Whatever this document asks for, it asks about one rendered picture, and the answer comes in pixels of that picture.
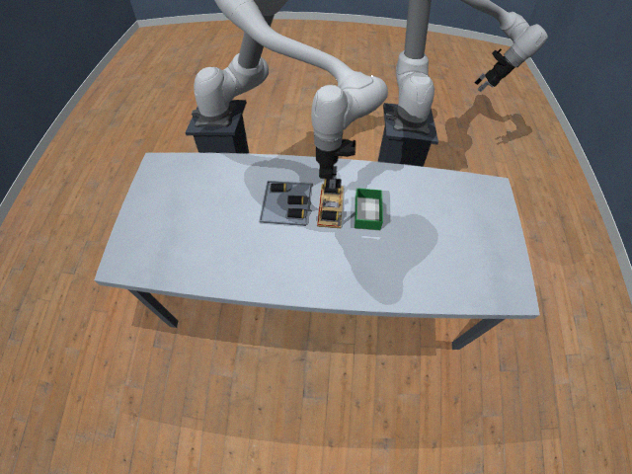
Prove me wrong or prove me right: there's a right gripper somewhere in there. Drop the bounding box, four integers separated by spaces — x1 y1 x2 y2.
314 132 356 189

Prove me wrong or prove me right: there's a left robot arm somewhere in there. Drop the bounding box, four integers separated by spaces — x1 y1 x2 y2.
386 0 548 135

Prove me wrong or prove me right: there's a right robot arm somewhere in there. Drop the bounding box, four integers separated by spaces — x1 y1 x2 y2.
192 0 388 140

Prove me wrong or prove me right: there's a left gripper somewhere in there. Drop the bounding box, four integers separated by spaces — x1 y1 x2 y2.
474 47 525 92

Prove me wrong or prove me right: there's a green open box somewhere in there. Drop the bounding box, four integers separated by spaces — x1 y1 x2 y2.
355 188 383 230

